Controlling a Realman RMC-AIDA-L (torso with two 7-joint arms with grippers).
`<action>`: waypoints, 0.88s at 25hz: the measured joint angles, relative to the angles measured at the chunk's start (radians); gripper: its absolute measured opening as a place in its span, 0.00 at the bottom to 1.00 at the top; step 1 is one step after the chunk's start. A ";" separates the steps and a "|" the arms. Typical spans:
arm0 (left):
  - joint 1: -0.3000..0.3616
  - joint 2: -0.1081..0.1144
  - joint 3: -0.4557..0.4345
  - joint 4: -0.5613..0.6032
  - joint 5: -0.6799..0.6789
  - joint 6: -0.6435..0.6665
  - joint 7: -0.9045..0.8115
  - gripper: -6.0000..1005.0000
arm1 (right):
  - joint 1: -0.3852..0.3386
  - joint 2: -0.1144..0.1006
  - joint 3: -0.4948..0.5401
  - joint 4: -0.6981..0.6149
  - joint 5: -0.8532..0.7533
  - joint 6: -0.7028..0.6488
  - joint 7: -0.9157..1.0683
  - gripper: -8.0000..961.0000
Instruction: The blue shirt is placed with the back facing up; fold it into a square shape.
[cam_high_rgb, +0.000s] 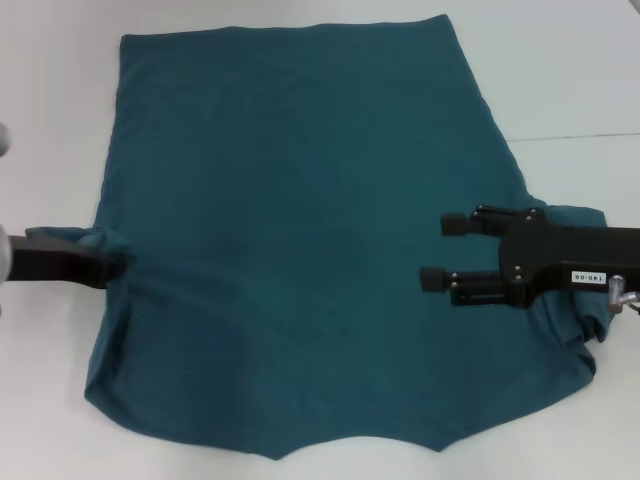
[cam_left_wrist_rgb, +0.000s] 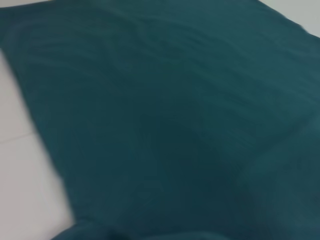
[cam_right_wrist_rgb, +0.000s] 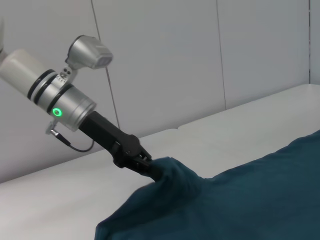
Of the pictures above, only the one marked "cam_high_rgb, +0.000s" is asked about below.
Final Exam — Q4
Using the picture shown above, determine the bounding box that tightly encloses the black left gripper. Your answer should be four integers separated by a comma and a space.
9, 235, 130, 290

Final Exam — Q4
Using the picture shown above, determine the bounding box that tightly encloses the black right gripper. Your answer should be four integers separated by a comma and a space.
420, 203, 640, 309

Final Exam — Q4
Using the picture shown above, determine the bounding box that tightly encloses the teal blue shirt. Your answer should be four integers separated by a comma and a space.
82, 13, 614, 449

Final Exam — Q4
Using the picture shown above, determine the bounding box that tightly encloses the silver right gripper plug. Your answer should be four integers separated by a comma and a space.
606, 273, 627, 316

